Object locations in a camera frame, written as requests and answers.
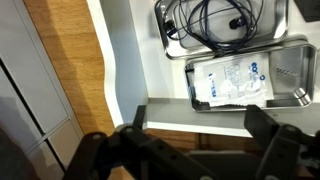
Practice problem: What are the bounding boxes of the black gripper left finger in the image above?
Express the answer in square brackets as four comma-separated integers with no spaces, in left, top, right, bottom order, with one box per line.
[133,105,146,129]

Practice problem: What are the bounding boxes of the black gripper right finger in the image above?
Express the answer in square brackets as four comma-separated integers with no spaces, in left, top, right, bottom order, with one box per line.
[244,105,279,150]

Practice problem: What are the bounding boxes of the white open desk drawer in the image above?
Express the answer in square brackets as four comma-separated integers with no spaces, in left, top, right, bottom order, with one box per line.
[86,0,320,138]

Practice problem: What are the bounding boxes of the black pouch in drawer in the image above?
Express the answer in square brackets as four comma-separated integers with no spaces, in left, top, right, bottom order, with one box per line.
[294,0,320,22]

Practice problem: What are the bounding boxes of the white cleaning wipes packet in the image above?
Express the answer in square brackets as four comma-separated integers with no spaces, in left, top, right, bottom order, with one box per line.
[194,53,274,107]

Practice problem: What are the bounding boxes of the silver tin with wipes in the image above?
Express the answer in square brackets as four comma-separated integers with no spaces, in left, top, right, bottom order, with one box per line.
[185,40,317,112]

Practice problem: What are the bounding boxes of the silver tin with earphones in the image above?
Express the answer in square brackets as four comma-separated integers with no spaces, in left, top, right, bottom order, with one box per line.
[154,0,288,59]

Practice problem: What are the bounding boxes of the blue wired earphones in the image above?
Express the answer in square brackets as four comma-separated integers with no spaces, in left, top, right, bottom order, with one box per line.
[155,0,264,59]

